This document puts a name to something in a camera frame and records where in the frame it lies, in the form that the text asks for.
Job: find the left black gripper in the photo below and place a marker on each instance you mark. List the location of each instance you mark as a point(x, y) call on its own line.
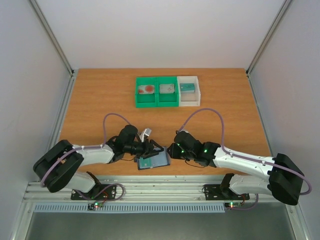
point(149, 150)

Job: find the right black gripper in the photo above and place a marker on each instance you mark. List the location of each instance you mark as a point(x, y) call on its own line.
point(176, 149)

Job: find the blue leather card holder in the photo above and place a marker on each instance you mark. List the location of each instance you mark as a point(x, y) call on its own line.
point(160, 160)

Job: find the teal VIP card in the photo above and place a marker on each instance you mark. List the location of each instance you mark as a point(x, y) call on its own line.
point(186, 88)
point(145, 163)

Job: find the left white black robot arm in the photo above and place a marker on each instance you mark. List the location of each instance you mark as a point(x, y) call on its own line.
point(58, 168)

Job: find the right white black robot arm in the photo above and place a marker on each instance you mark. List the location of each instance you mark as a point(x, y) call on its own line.
point(276, 176)

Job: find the card with red circles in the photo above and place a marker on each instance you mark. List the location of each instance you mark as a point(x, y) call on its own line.
point(146, 89)

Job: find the grey white card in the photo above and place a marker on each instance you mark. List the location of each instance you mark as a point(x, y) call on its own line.
point(166, 88)

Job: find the left green bin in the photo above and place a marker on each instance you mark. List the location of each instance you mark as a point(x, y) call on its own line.
point(145, 101)

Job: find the green bin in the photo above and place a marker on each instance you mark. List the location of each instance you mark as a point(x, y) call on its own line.
point(145, 101)
point(168, 100)

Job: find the middle green bin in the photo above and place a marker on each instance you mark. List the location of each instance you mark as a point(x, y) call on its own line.
point(168, 100)

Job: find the white bin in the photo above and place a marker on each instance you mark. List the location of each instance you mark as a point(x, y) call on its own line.
point(189, 99)

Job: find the right controller board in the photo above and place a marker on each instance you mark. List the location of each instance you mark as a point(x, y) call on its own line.
point(233, 205)

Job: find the controller board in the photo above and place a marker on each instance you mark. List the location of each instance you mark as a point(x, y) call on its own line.
point(233, 205)
point(94, 206)

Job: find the left controller board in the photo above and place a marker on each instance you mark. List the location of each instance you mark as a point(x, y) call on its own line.
point(94, 206)

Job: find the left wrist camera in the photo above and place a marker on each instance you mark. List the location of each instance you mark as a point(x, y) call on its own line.
point(145, 134)

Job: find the aluminium front rail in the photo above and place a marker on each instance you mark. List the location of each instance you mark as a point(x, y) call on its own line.
point(158, 188)

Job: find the grey slotted cable duct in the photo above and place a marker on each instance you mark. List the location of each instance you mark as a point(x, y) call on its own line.
point(130, 208)

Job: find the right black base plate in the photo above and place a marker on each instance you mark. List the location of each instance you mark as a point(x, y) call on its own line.
point(214, 192)

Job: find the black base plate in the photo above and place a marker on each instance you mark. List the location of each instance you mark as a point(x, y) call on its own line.
point(214, 192)
point(110, 191)

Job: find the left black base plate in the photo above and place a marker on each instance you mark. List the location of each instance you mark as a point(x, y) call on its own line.
point(110, 191)

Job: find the left aluminium frame post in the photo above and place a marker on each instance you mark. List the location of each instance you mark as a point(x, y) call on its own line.
point(47, 28)

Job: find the aluminium frame post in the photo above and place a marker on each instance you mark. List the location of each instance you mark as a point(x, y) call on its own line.
point(269, 34)
point(47, 28)

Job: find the right aluminium frame post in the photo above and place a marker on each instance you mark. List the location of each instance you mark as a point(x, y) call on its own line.
point(269, 34)

